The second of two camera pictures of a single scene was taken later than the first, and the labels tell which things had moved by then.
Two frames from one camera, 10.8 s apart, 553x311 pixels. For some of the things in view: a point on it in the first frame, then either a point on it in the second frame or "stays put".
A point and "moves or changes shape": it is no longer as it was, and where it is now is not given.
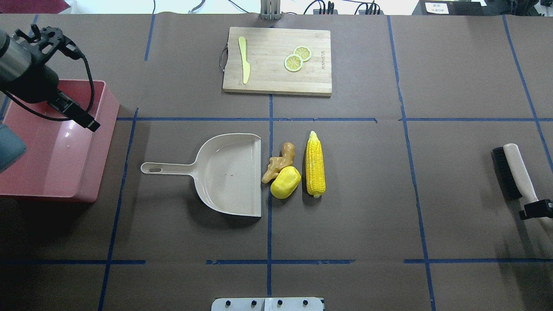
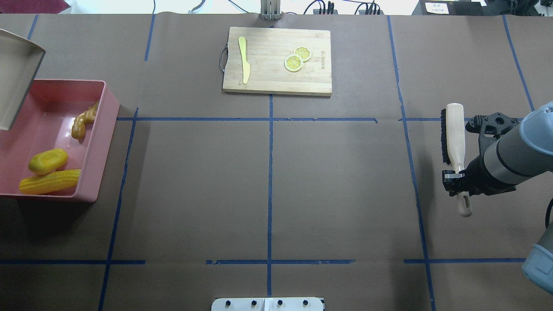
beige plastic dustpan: (227, 172) moves or changes shape
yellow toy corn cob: (315, 168) → (51, 182)
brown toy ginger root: (277, 164) → (87, 117)
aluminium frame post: (270, 10) stays put
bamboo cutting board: (266, 49) stays put
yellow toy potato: (286, 183) → (46, 162)
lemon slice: (304, 52) stays put
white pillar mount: (267, 304) stays put
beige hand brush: (515, 180) moves or changes shape
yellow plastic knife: (246, 66) stays put
